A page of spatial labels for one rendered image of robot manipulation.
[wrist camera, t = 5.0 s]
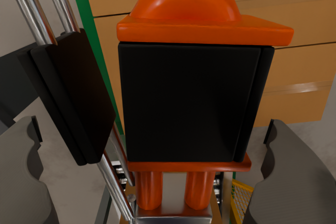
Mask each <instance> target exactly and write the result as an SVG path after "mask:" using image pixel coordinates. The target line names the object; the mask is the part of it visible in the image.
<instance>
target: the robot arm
mask: <svg viewBox="0 0 336 224"><path fill-rule="evenodd" d="M41 142H43V140H42V136H41V132H40V128H39V124H38V121H37V118H36V116H35V115H34V116H24V117H22V118H21V119H20V120H18V121H17V122H16V123H15V124H14V125H12V126H11V127H10V128H9V129H8V130H6V131H5V132H4V133H3V134H2V135H0V224H60V223H59V219H58V215H57V212H56V209H55V207H54V204H53V201H52V199H51V196H50V193H49V190H48V188H47V185H46V184H45V183H44V182H42V181H39V179H40V176H41V174H42V172H43V170H44V167H43V164H42V162H41V159H40V156H39V153H38V150H37V149H38V147H39V145H40V143H41ZM263 144H265V145H266V148H267V152H266V155H265V157H264V160H263V163H262V166H261V169H260V170H261V173H262V175H263V178H264V180H262V181H260V182H258V183H257V184H256V185H255V187H254V190H253V192H252V195H251V198H250V201H249V203H248V206H247V209H246V212H245V215H244V218H243V221H242V224H336V180H335V178H334V177H333V175H332V174H331V172H330V171H329V169H328V168H327V167H326V165H325V164H324V163H323V162H322V161H321V159H320V158H319V157H318V156H317V155H316V154H315V153H314V152H313V150H312V149H311V148H310V147H309V146H308V145H307V144H305V143H304V142H303V141H302V140H301V139H300V138H299V137H298V136H297V135H296V134H295V133H294V132H293V131H292V130H291V129H290V128H289V127H288V126H287V125H286V124H285V123H284V122H283V121H281V120H279V119H271V120H270V123H269V126H268V129H267V132H266V135H265V138H264V142H263Z"/></svg>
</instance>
